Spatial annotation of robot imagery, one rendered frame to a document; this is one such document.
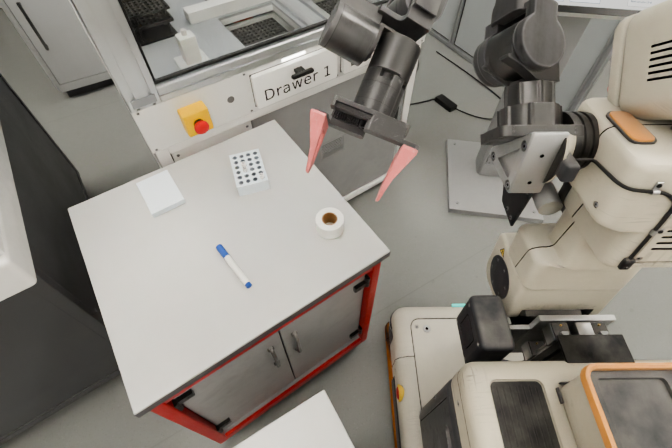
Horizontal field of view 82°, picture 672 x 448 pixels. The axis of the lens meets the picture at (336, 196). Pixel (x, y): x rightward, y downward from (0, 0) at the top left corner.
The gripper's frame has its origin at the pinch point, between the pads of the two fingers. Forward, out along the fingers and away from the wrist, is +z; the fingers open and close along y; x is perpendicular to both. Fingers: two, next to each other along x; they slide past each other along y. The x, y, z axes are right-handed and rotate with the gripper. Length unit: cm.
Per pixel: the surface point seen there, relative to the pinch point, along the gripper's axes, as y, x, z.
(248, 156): -29, 57, -2
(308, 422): 10.1, 24.2, 41.6
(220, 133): -43, 66, -6
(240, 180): -27, 52, 5
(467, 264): 62, 129, 1
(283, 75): -31, 61, -28
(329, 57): -21, 67, -40
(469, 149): 52, 165, -59
